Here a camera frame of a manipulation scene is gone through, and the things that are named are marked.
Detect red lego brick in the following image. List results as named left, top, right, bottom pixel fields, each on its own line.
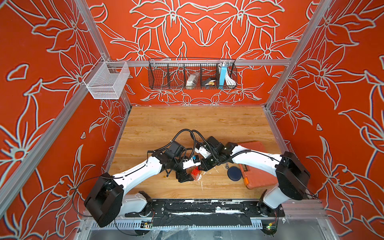
left=191, top=168, right=201, bottom=181

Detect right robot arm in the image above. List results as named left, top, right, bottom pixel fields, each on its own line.
left=195, top=137, right=311, bottom=217

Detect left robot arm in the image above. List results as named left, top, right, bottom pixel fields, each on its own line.
left=84, top=142, right=201, bottom=228

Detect dark blue round disc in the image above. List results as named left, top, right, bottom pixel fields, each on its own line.
left=227, top=167, right=243, bottom=182

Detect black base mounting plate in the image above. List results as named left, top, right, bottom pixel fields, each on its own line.
left=124, top=199, right=285, bottom=229

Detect orange tool case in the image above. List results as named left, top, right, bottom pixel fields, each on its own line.
left=239, top=141, right=278, bottom=190

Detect black object in basket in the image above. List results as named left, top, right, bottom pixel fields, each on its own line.
left=201, top=78, right=217, bottom=87

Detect clear bag in basket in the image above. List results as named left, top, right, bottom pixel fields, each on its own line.
left=186, top=73, right=200, bottom=90

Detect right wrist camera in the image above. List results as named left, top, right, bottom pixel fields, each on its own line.
left=195, top=146, right=211, bottom=159

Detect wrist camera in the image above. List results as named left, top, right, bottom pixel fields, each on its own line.
left=183, top=155, right=201, bottom=170
left=195, top=146, right=211, bottom=159

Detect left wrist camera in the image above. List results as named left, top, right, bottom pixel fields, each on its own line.
left=183, top=155, right=201, bottom=170

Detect white cables in basket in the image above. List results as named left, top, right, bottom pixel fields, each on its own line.
left=224, top=69, right=238, bottom=89

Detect black wire wall basket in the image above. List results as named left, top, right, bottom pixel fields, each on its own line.
left=148, top=58, right=238, bottom=90

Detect clear plastic wall bin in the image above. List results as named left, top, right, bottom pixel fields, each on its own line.
left=84, top=62, right=131, bottom=100

